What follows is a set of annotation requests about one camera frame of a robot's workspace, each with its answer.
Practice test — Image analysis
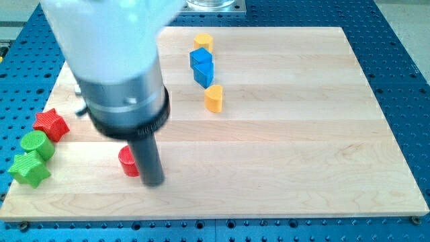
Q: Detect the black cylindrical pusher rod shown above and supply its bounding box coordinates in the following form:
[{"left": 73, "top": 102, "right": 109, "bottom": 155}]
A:
[{"left": 128, "top": 134, "right": 165, "bottom": 187}]

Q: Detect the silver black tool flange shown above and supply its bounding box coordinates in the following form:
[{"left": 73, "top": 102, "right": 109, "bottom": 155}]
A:
[{"left": 76, "top": 56, "right": 170, "bottom": 140}]

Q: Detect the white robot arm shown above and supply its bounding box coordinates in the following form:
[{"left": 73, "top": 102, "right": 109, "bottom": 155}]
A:
[{"left": 41, "top": 0, "right": 184, "bottom": 186}]

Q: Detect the blue triangle block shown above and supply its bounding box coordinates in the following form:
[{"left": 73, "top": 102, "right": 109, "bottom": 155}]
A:
[{"left": 192, "top": 63, "right": 214, "bottom": 89}]

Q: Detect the yellow heart block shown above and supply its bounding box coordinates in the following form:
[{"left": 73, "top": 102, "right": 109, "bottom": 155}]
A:
[{"left": 204, "top": 85, "right": 223, "bottom": 113}]

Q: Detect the red cylinder block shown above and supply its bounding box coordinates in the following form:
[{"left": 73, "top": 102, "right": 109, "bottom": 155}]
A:
[{"left": 118, "top": 146, "right": 140, "bottom": 177}]

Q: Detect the red star block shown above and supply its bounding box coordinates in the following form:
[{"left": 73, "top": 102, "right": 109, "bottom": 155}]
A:
[{"left": 32, "top": 108, "right": 70, "bottom": 143}]

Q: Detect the blue cube block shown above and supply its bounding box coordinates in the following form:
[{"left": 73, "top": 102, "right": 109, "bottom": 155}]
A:
[{"left": 189, "top": 48, "right": 213, "bottom": 68}]

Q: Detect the green cylinder block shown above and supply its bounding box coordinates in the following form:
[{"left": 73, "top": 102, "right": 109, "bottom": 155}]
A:
[{"left": 20, "top": 130, "right": 55, "bottom": 161}]

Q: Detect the yellow hexagon block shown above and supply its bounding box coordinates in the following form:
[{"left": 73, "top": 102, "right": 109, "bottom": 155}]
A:
[{"left": 193, "top": 33, "right": 214, "bottom": 53}]

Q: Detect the green star block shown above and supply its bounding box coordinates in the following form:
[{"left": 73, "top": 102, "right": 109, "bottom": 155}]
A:
[{"left": 7, "top": 151, "right": 51, "bottom": 188}]

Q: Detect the light wooden board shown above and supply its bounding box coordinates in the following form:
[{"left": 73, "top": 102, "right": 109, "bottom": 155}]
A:
[{"left": 1, "top": 27, "right": 429, "bottom": 221}]

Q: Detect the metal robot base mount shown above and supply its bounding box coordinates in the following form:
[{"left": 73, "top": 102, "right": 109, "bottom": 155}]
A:
[{"left": 179, "top": 0, "right": 247, "bottom": 16}]

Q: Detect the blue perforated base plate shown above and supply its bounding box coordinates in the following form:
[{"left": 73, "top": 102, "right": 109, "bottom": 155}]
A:
[{"left": 1, "top": 1, "right": 429, "bottom": 241}]

